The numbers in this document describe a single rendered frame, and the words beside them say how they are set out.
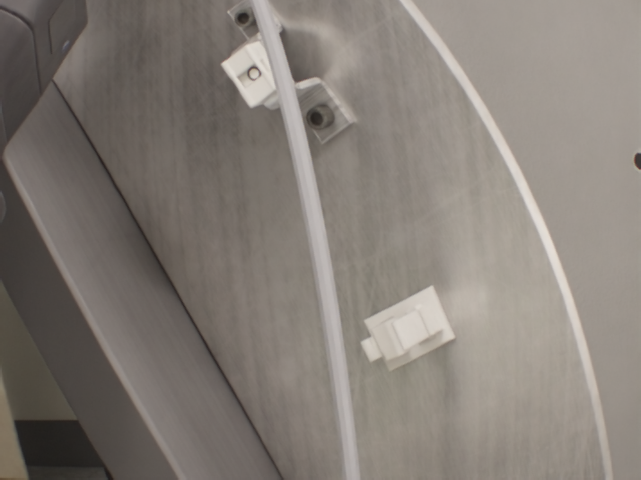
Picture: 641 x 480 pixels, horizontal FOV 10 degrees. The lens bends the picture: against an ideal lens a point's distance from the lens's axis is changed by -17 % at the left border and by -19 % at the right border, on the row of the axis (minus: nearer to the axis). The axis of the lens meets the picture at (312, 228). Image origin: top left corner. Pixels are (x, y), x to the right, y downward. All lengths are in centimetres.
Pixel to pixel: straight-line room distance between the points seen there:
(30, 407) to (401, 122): 559
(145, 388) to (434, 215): 9
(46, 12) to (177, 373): 14
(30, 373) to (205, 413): 554
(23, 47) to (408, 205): 14
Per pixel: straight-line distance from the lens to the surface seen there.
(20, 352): 659
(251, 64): 103
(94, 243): 106
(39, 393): 661
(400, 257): 104
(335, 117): 104
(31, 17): 96
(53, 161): 106
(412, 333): 102
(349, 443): 102
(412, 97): 103
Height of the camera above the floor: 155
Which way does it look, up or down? 10 degrees down
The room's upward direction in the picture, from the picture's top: 6 degrees counter-clockwise
